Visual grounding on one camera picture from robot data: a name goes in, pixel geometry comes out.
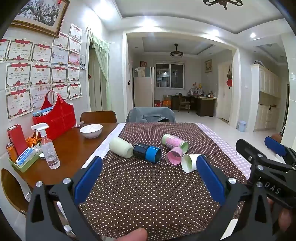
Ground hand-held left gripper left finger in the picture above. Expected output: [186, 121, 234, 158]
[25, 156, 103, 241]

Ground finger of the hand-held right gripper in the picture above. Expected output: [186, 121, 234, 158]
[235, 138, 274, 166]
[264, 136, 296, 164]

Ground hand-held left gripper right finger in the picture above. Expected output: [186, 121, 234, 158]
[194, 154, 273, 241]

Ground white cup with green inside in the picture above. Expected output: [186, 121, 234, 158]
[181, 153, 207, 173]

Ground pale green cup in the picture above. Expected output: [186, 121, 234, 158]
[109, 136, 135, 159]

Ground green cup with pink pattern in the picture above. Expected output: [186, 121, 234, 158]
[161, 133, 189, 155]

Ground black and blue cup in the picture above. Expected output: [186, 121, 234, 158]
[133, 143, 162, 164]

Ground person's right hand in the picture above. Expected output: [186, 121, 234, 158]
[268, 198, 296, 241]

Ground person's left hand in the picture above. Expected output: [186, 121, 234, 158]
[103, 228, 148, 241]

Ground clear spray bottle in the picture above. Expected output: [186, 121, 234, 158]
[31, 123, 61, 170]

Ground white bowl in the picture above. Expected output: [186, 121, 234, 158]
[80, 124, 103, 139]

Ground white cabinet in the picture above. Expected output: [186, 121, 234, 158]
[251, 64, 281, 132]

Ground brown polka dot tablecloth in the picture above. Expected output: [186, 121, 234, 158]
[79, 122, 249, 241]

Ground wooden chair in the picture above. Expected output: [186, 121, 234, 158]
[80, 110, 117, 124]

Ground green tray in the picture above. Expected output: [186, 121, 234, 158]
[9, 148, 43, 173]

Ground blue and white tissue pack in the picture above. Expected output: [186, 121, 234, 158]
[15, 147, 41, 167]

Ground red leather bag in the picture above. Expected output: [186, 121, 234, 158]
[32, 90, 77, 141]

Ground white door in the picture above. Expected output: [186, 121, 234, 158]
[217, 61, 233, 122]

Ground dark wooden desk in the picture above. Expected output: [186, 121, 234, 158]
[171, 94, 218, 117]

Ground orange snack packet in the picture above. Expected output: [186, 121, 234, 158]
[26, 136, 42, 147]

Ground red hanging door ornament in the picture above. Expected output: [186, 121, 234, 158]
[226, 65, 233, 89]

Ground dark desk chair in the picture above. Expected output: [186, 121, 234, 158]
[178, 92, 191, 114]

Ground orange can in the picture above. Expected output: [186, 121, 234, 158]
[6, 143, 18, 163]

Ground red box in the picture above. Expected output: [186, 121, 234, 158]
[7, 124, 28, 156]

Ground grey jacket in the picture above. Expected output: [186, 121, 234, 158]
[126, 107, 176, 123]

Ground cardboard boxes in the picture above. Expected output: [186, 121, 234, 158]
[154, 95, 172, 107]

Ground white refrigerator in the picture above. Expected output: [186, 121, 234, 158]
[133, 66, 155, 108]

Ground window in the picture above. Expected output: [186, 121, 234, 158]
[156, 61, 186, 89]

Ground green sheer curtain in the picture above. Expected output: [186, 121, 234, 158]
[89, 31, 110, 112]

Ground round ceiling lamp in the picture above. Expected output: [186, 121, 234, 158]
[170, 43, 184, 58]

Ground dark ceiling chandelier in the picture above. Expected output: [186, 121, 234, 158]
[202, 0, 243, 10]

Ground framed tree picture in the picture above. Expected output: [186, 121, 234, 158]
[10, 0, 71, 38]

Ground wall of award certificates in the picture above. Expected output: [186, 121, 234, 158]
[0, 23, 83, 122]

